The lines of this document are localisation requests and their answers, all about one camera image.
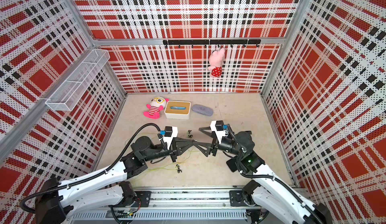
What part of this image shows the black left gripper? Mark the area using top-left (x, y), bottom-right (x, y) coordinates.
top-left (143, 136), bottom-right (194, 162)

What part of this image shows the white wire mesh basket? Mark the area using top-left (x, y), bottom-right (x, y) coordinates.
top-left (46, 49), bottom-right (110, 111)

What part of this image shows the grey fabric case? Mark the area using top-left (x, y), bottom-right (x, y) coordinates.
top-left (192, 104), bottom-right (214, 116)

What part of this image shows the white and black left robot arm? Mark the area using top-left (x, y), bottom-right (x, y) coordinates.
top-left (20, 123), bottom-right (199, 224)

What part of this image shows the black hook rail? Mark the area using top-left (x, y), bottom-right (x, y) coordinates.
top-left (162, 39), bottom-right (261, 47)

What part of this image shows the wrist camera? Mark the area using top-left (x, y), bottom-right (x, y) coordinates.
top-left (210, 120), bottom-right (229, 144)
top-left (159, 126), bottom-right (178, 150)

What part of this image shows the pink striped plush doll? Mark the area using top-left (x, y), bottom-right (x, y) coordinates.
top-left (143, 96), bottom-right (169, 119)

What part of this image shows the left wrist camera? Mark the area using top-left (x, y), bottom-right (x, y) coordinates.
top-left (159, 126), bottom-right (178, 150)

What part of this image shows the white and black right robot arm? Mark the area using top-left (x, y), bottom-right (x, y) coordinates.
top-left (199, 123), bottom-right (332, 224)

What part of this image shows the white tissue box wooden lid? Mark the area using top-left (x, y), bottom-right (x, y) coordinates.
top-left (164, 100), bottom-right (191, 120)

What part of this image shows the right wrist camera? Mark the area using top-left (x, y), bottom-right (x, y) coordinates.
top-left (210, 120), bottom-right (229, 144)

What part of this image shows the pink pig plush toy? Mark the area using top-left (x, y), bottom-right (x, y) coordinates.
top-left (208, 48), bottom-right (226, 78)

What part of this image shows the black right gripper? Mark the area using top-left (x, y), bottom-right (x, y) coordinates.
top-left (193, 127), bottom-right (243, 158)

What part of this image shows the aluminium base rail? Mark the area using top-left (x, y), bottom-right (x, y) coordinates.
top-left (60, 187), bottom-right (314, 224)

